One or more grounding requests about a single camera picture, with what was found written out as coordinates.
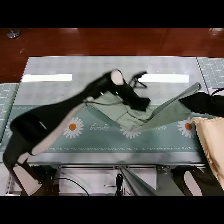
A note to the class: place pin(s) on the silver frame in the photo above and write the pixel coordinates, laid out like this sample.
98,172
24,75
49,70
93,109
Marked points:
141,187

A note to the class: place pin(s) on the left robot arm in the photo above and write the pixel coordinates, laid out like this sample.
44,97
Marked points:
50,116

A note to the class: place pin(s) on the pale green garment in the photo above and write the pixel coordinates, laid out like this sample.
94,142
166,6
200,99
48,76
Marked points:
166,115

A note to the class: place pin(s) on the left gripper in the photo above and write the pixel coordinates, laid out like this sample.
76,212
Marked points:
136,100

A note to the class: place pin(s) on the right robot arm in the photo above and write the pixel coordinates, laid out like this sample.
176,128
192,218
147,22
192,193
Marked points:
201,101

